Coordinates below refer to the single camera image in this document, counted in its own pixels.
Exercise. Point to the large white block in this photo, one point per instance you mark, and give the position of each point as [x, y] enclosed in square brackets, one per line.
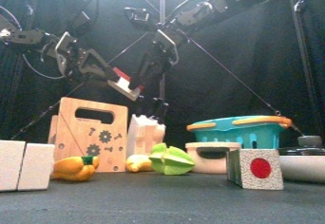
[11, 165]

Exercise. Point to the wooden toolbox with gear prints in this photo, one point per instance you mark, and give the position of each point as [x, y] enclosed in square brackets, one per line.
[92, 133]

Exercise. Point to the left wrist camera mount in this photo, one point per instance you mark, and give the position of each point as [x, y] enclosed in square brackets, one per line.
[85, 15]

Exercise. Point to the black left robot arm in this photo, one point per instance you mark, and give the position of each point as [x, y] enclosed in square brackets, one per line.
[23, 37]

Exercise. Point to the smaller white block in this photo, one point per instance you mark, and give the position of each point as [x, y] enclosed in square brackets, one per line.
[37, 167]

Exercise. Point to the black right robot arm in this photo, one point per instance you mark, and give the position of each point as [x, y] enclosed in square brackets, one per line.
[220, 3]

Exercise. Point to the yellow toy bell pepper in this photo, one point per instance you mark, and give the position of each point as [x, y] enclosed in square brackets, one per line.
[74, 168]

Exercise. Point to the black clamp on pole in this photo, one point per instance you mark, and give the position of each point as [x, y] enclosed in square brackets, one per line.
[155, 108]

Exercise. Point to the black pot lid with knob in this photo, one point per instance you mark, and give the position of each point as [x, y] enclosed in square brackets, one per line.
[307, 147]

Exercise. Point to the salmon sushi toy red white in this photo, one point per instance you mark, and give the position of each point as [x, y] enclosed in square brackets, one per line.
[124, 84]

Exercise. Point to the dark side frame post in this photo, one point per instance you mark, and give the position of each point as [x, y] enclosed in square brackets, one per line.
[302, 50]

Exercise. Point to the speckled block with red circle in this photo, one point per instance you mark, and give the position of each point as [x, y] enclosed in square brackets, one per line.
[259, 172]

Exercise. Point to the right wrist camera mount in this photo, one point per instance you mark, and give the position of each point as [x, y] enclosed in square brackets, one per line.
[138, 14]

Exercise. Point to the green toy starfruit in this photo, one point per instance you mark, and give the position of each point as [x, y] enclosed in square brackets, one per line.
[172, 159]

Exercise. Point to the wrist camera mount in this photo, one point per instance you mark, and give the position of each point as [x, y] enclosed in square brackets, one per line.
[85, 15]
[138, 14]

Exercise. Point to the white pot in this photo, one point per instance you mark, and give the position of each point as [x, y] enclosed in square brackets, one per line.
[303, 168]

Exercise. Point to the teal basket with orange rim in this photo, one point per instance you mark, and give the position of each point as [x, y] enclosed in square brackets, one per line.
[241, 132]

